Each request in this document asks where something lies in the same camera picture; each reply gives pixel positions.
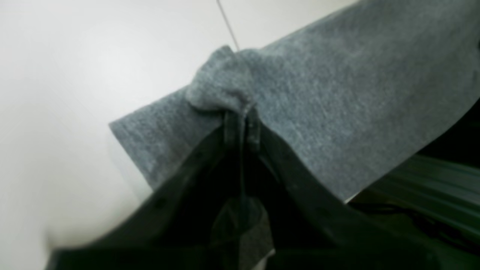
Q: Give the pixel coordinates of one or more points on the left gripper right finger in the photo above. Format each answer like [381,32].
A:
[313,230]

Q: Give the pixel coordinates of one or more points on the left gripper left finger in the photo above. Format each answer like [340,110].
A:
[195,221]

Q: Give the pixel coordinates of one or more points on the grey t-shirt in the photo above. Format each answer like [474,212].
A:
[354,95]

